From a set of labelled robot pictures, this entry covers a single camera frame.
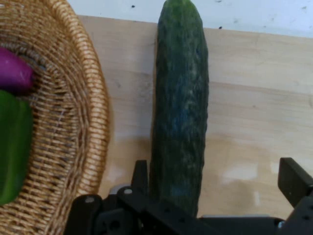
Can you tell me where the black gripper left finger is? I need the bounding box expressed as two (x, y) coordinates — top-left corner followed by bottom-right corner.
(65, 160), (216, 235)

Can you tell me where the woven wicker basket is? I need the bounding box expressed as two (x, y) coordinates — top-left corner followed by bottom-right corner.
(0, 0), (112, 235)

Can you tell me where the green bell pepper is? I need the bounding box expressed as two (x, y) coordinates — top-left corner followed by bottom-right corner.
(0, 90), (34, 206)

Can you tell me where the wooden cutting board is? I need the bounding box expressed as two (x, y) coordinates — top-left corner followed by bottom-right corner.
(77, 15), (313, 219)

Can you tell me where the magenta toy eggplant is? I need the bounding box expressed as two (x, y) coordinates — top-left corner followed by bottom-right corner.
(0, 47), (36, 95)

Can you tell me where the long dark green cucumber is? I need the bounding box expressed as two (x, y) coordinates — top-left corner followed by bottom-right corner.
(149, 0), (210, 219)

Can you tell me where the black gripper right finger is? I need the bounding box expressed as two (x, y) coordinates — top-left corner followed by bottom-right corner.
(278, 157), (313, 235)

